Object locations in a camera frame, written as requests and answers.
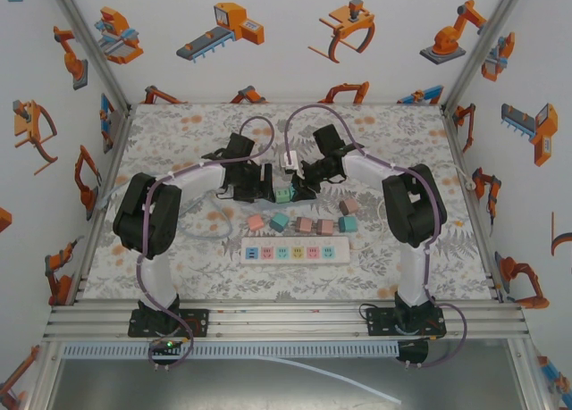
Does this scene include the white power strip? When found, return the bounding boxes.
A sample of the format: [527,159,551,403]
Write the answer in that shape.
[240,236,351,266]

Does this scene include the floral patterned table cover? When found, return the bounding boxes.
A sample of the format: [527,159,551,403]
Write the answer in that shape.
[82,102,500,302]

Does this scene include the white plastic tube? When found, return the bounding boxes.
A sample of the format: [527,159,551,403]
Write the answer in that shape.
[258,356,403,405]

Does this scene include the small circuit board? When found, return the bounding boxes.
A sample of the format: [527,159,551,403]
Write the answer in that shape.
[149,338,184,357]

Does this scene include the black connector box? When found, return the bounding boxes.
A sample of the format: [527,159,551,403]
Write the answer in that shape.
[396,340,430,365]

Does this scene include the grey metal shelf plate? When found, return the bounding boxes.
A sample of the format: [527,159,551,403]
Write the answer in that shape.
[44,356,526,410]

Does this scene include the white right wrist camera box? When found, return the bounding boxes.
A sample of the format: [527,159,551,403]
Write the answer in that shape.
[278,152,299,175]

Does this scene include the aluminium side rail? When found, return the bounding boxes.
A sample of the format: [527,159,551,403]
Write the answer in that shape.
[440,105,506,303]
[66,105,138,306]

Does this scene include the aluminium table edge rail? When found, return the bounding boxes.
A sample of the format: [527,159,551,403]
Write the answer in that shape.
[42,300,531,342]

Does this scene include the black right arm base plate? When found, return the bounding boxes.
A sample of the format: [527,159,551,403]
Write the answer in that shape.
[365,306,448,339]

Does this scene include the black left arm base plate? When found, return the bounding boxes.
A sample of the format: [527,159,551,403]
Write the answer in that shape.
[128,308,211,339]

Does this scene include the slotted grey cable duct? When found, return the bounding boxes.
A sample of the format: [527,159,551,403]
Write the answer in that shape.
[60,342,401,358]

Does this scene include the aluminium corner post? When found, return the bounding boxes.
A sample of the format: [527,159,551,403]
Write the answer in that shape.
[44,0,135,112]
[440,0,533,110]

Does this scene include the aluminium frame leg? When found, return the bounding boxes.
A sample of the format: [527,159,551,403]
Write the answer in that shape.
[26,340,63,410]
[509,338,551,410]

